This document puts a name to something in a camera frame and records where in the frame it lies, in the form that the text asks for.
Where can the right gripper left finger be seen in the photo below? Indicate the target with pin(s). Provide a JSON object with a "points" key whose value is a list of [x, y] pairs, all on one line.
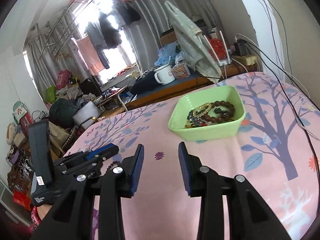
{"points": [[71, 215]]}

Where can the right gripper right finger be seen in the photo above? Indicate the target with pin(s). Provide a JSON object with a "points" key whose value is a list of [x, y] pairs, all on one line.
{"points": [[249, 215]]}

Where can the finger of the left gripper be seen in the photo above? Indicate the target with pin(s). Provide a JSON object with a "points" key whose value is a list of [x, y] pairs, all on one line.
{"points": [[107, 151]]}

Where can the white storage bin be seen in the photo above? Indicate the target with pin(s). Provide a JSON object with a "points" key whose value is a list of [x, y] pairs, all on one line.
{"points": [[87, 115]]}

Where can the small folding table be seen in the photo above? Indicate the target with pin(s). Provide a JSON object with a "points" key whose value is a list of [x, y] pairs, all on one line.
{"points": [[115, 97]]}

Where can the dark green bag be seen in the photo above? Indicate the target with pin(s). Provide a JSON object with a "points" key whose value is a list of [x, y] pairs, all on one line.
{"points": [[62, 111]]}

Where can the pink deer print bedsheet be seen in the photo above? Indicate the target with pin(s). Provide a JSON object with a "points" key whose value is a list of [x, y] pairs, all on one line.
{"points": [[241, 154]]}

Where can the green plastic bag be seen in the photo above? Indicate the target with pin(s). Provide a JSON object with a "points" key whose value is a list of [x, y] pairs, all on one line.
{"points": [[49, 95]]}

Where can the wooden desk blue top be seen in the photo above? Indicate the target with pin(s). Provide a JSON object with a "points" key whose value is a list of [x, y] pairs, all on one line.
{"points": [[171, 90]]}

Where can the dark navy folded clothes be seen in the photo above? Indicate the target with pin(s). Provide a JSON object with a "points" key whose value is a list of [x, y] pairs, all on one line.
{"points": [[144, 84]]}

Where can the pink plastic bag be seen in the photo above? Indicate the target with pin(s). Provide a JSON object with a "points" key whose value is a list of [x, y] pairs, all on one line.
{"points": [[62, 79]]}

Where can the pink hanging garment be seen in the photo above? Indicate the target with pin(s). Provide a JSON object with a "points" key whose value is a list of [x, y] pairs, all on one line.
{"points": [[89, 56]]}

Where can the white enamel mug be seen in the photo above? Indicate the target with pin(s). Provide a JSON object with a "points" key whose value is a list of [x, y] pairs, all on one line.
{"points": [[163, 75]]}

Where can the green plastic basket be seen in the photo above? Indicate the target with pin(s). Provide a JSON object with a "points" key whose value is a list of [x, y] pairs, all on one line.
{"points": [[213, 113]]}

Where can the bagged round crackers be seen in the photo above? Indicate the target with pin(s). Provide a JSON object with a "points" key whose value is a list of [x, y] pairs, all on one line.
{"points": [[180, 69]]}

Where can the dark hanging jacket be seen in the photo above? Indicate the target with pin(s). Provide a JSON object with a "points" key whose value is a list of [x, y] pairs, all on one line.
{"points": [[111, 35]]}

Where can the light blue clothes pile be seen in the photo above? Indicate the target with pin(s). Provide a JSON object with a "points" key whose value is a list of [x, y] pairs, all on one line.
{"points": [[167, 54]]}

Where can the cardboard box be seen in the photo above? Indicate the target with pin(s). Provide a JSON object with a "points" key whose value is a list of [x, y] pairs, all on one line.
{"points": [[168, 38]]}

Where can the grey dotted cloth cover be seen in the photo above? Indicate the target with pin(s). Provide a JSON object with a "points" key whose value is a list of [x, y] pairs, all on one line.
{"points": [[193, 43]]}

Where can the white wifi router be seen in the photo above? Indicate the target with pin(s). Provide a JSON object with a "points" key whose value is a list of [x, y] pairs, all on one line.
{"points": [[221, 52]]}

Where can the black power adapter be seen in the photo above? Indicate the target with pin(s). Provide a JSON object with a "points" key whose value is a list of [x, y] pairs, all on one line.
{"points": [[240, 48]]}

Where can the grey window curtain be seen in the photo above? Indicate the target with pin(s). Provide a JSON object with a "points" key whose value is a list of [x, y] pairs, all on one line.
{"points": [[145, 33]]}

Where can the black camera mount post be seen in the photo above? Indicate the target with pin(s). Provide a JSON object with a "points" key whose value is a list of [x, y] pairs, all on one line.
{"points": [[46, 186]]}

